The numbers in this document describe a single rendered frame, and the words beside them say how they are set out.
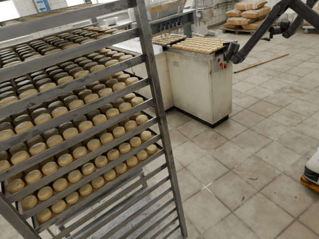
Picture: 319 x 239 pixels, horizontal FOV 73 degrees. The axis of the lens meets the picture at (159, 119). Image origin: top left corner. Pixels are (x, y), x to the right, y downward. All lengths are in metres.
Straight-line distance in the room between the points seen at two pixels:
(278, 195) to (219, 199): 0.45
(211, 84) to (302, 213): 1.30
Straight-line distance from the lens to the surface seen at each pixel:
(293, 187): 2.09
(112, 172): 0.99
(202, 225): 1.79
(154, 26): 2.65
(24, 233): 0.92
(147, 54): 0.78
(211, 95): 2.32
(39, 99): 0.72
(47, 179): 0.84
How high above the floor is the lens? 1.55
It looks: 33 degrees down
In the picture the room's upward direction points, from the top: 12 degrees counter-clockwise
